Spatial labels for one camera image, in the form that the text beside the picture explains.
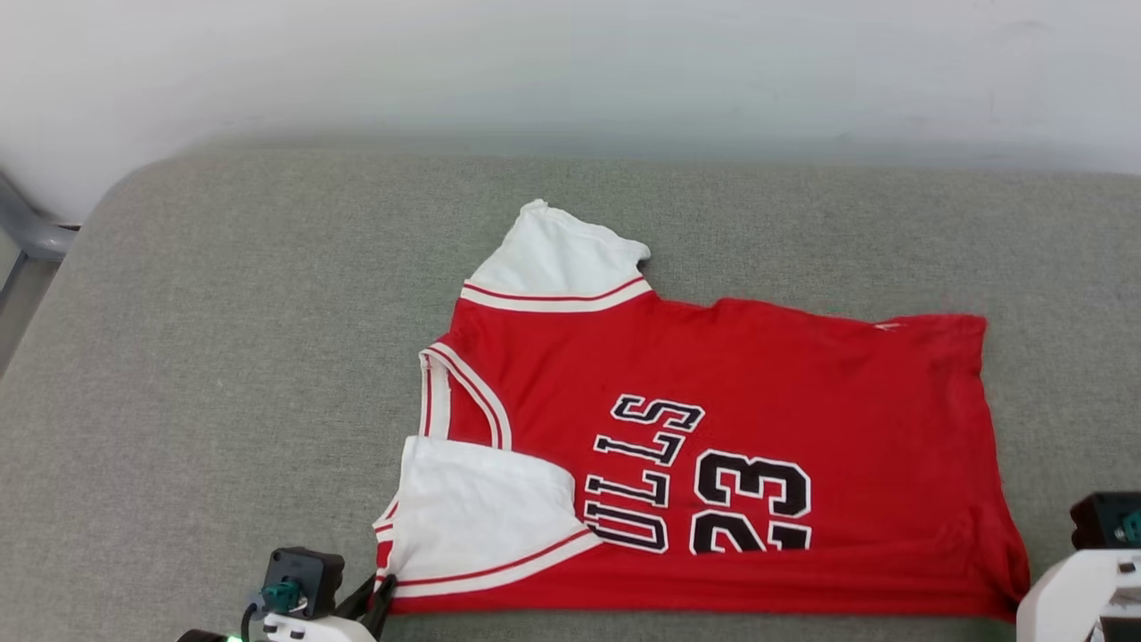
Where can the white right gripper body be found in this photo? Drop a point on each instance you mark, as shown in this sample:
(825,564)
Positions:
(1056,597)

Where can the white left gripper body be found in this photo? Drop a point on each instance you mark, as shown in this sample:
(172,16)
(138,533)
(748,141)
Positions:
(312,629)

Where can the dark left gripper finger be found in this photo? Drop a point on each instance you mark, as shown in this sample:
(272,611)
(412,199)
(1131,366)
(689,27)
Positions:
(383,606)
(358,602)

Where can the red and white basketball jersey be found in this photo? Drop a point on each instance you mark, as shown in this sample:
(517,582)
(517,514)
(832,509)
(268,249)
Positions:
(802,383)

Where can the grey fabric sofa seat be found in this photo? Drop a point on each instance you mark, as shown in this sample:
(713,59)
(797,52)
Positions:
(223,357)

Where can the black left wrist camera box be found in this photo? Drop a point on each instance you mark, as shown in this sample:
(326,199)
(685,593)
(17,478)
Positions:
(307,571)

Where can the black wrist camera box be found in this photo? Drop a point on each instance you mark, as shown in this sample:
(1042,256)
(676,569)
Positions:
(307,571)
(1096,522)

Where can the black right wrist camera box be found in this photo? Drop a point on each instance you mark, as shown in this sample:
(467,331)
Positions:
(1096,522)

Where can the grey metal pipe frame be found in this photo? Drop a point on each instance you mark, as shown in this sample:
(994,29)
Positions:
(36,234)

